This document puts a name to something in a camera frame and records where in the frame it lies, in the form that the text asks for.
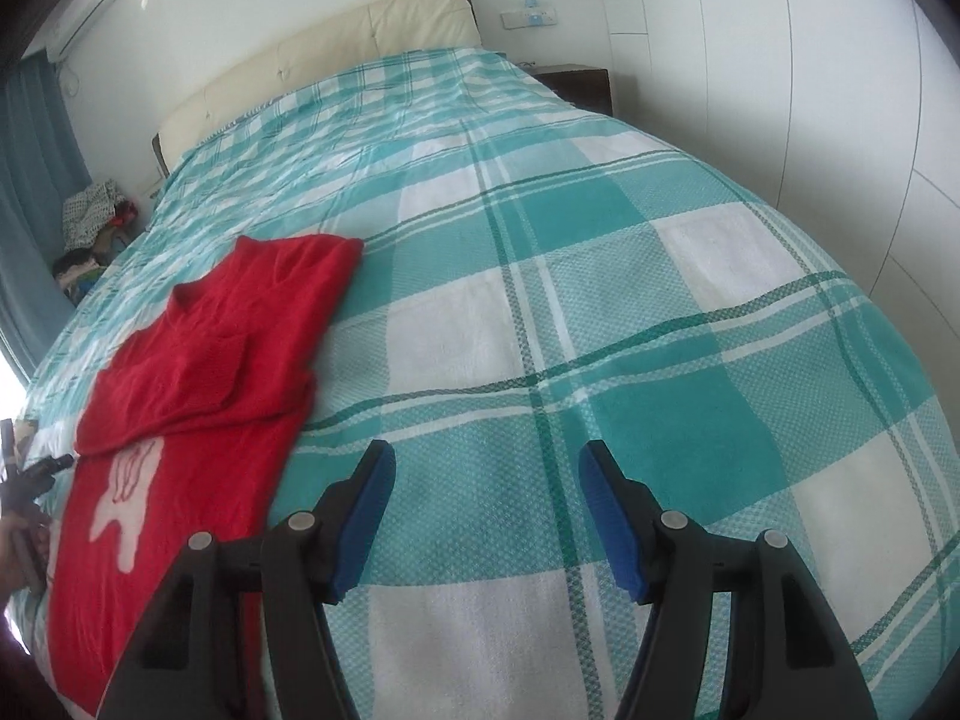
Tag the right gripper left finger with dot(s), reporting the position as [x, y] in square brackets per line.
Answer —
[224, 606]

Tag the red knit sweater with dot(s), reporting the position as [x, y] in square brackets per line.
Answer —
[187, 430]

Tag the pile of clothes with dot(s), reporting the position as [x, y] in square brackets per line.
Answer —
[97, 225]

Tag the person's left hand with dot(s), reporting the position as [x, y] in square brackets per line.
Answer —
[36, 529]

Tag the blue curtain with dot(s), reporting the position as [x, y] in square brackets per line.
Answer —
[41, 167]

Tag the teal plaid bed cover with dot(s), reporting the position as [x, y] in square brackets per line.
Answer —
[534, 277]

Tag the white wardrobe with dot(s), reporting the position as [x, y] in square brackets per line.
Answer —
[841, 113]

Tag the dark bedside table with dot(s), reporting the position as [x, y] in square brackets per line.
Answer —
[581, 85]

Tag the cream padded headboard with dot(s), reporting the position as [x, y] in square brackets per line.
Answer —
[368, 32]

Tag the white wall socket panel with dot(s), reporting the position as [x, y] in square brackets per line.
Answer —
[531, 14]

